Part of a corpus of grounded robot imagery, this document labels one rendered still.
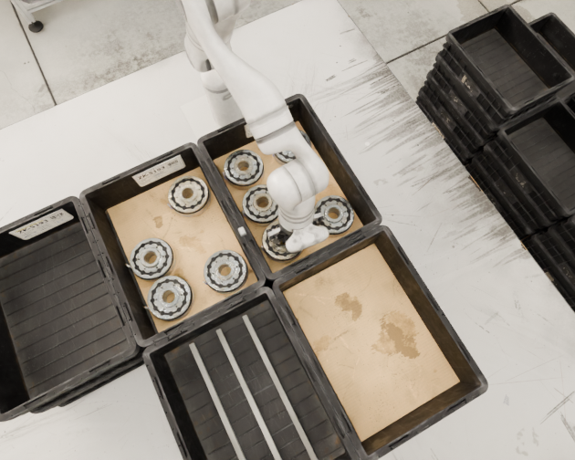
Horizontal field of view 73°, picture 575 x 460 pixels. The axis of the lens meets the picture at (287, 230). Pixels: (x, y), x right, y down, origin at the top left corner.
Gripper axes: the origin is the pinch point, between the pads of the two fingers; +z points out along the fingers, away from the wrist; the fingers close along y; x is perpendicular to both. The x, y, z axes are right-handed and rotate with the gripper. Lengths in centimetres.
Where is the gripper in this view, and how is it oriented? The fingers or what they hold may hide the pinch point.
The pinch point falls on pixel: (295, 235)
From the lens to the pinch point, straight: 96.1
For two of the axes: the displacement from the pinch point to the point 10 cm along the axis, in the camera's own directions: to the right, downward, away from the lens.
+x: 3.8, 8.8, -2.9
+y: -9.3, 3.6, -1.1
